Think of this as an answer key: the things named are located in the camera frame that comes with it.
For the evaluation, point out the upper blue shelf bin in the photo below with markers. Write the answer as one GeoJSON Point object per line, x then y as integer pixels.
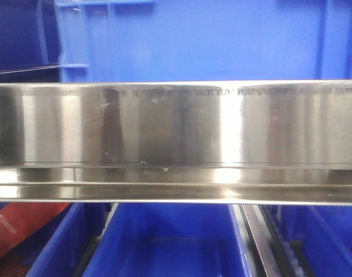
{"type": "Point", "coordinates": [141, 41]}

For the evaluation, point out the lower middle blue bin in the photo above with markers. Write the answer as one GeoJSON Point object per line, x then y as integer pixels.
{"type": "Point", "coordinates": [169, 239]}

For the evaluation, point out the metal roller track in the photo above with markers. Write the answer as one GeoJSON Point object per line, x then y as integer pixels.
{"type": "Point", "coordinates": [269, 254]}

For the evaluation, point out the lower left blue bin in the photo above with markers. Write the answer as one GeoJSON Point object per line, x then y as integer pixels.
{"type": "Point", "coordinates": [56, 249]}

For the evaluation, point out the upper left dark blue bin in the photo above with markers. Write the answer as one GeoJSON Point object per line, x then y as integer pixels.
{"type": "Point", "coordinates": [29, 43]}

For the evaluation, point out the lower right blue bin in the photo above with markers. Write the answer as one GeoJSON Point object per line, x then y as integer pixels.
{"type": "Point", "coordinates": [326, 234]}

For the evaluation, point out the stainless steel shelf rail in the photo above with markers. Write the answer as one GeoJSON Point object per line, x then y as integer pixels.
{"type": "Point", "coordinates": [236, 142]}

